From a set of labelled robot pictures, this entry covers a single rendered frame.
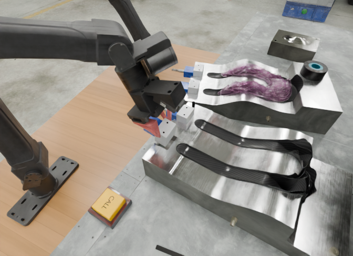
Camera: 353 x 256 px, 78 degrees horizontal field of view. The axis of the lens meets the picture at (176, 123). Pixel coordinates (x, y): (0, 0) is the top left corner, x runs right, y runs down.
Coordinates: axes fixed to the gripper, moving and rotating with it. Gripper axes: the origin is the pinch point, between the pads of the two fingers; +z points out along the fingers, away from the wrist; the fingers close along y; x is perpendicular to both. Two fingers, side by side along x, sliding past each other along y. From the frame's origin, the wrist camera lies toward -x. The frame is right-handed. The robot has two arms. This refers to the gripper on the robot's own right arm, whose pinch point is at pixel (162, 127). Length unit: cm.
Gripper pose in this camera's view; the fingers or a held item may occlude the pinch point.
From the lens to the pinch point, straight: 57.6
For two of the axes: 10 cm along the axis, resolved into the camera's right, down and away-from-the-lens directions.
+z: 3.4, 6.9, 6.4
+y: 5.1, -7.1, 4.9
